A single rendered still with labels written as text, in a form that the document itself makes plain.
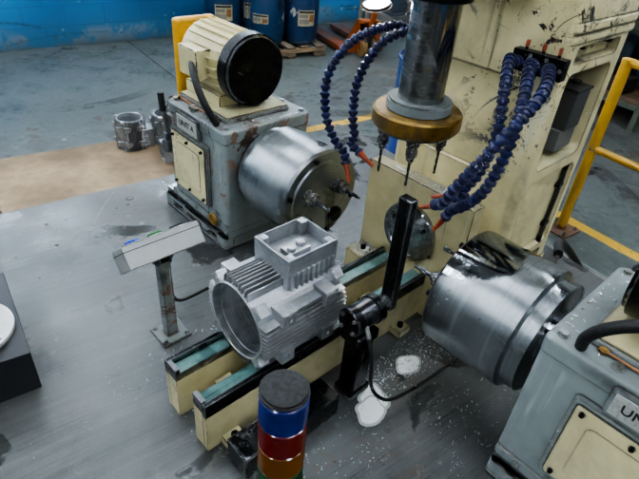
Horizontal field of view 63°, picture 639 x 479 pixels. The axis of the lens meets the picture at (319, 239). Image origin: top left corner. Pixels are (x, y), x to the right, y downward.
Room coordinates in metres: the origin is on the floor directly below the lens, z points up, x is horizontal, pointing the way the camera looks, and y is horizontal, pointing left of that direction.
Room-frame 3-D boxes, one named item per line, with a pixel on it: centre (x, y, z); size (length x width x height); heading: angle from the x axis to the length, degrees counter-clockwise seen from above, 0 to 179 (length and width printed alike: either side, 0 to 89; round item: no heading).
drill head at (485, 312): (0.75, -0.38, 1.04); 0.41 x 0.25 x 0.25; 45
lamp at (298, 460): (0.39, 0.02, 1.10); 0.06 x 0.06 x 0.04
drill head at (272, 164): (1.24, 0.11, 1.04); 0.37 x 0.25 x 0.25; 45
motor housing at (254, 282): (0.77, 0.07, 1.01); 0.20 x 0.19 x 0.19; 135
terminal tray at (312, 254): (0.80, 0.04, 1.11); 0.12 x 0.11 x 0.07; 135
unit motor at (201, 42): (1.41, 0.33, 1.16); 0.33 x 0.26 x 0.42; 45
